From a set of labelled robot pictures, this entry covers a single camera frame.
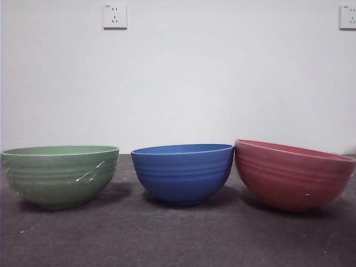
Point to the red ribbed bowl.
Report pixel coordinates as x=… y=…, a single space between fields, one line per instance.
x=292 y=180

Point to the green ribbed bowl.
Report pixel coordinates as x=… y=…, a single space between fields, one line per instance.
x=55 y=178

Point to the blue ribbed bowl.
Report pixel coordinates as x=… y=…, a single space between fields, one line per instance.
x=180 y=175

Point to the white wall socket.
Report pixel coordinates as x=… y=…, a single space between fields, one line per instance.
x=348 y=17
x=115 y=16

